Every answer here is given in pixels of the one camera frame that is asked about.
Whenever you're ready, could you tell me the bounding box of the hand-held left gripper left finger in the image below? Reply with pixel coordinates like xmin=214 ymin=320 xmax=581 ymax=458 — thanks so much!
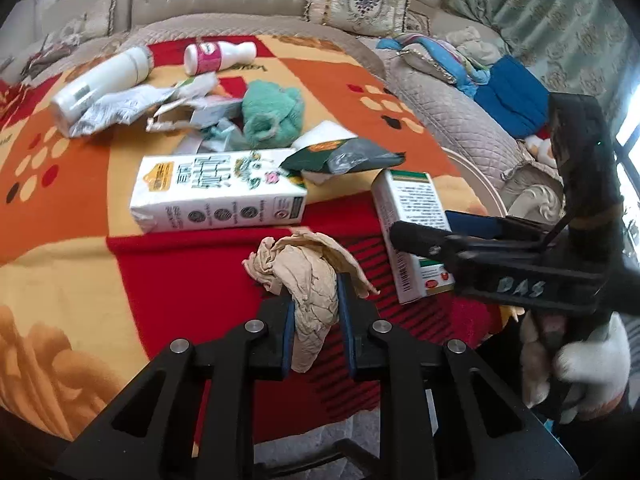
xmin=52 ymin=292 xmax=297 ymax=480

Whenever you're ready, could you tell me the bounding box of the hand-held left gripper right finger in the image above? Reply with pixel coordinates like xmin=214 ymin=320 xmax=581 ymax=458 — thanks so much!
xmin=336 ymin=274 xmax=582 ymax=480

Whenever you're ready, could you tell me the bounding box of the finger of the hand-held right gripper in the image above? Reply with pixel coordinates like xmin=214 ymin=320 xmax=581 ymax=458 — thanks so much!
xmin=444 ymin=210 xmax=558 ymax=242
xmin=389 ymin=220 xmax=543 ymax=263

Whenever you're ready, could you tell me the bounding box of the small white green carton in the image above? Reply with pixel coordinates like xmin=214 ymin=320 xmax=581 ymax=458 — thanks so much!
xmin=371 ymin=170 xmax=457 ymax=305

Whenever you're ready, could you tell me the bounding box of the beige cloth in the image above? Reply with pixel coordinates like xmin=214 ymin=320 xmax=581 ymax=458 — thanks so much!
xmin=243 ymin=231 xmax=379 ymax=373

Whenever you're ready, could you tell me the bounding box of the person's right hand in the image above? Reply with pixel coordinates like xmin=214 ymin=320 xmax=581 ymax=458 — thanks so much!
xmin=519 ymin=310 xmax=632 ymax=424

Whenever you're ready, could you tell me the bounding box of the window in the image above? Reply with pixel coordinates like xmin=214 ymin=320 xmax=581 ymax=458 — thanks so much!
xmin=615 ymin=120 xmax=640 ymax=261

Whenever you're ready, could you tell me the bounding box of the plush toy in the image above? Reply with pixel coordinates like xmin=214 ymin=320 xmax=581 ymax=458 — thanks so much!
xmin=522 ymin=132 xmax=556 ymax=162

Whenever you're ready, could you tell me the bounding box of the dark green snack packet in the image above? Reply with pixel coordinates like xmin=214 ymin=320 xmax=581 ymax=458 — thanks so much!
xmin=279 ymin=137 xmax=405 ymax=176

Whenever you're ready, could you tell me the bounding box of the blue cloth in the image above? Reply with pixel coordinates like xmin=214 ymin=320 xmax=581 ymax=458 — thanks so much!
xmin=472 ymin=55 xmax=551 ymax=138

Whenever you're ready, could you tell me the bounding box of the colourful striped cloth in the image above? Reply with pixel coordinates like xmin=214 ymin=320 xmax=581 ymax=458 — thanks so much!
xmin=375 ymin=34 xmax=493 ymax=97

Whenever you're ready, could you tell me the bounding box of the large white milk carton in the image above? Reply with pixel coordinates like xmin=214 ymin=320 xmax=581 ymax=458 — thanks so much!
xmin=130 ymin=149 xmax=308 ymax=234

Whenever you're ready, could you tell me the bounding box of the small quilted fringed pillow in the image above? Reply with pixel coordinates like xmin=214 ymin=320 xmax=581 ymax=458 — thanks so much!
xmin=397 ymin=42 xmax=461 ymax=86

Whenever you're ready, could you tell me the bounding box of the white crumpled cloth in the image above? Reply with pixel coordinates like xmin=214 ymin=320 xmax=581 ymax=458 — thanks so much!
xmin=445 ymin=27 xmax=501 ymax=63

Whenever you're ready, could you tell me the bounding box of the pale green patterned curtain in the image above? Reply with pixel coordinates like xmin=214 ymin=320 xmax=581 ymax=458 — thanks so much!
xmin=440 ymin=0 xmax=640 ymax=126

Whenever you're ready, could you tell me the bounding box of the teal fluffy cloth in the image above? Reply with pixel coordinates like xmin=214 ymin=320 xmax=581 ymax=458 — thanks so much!
xmin=241 ymin=80 xmax=304 ymax=150

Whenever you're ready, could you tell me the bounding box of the pale green crumpled wrapper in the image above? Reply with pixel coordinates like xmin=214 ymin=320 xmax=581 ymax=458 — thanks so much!
xmin=180 ymin=117 xmax=248 ymax=155

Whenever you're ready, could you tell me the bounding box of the red orange printed blanket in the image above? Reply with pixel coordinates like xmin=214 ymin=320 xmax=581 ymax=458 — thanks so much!
xmin=0 ymin=35 xmax=506 ymax=441

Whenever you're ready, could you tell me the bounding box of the small white pink-label bottle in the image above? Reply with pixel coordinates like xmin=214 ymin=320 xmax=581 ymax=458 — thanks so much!
xmin=183 ymin=40 xmax=258 ymax=75

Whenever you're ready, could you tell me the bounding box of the crumpled silver wrapper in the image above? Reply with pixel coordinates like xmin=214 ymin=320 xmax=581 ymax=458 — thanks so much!
xmin=67 ymin=85 xmax=176 ymax=138

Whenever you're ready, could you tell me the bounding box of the white thermos bottle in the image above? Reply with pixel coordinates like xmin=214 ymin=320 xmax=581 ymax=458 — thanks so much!
xmin=50 ymin=46 xmax=153 ymax=137

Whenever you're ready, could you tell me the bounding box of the pile of dark clothes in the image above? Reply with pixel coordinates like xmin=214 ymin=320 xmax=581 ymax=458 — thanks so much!
xmin=20 ymin=35 xmax=71 ymax=77

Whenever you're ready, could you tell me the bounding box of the beige patterned cushion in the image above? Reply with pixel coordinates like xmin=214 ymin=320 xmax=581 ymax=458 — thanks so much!
xmin=42 ymin=0 xmax=118 ymax=41

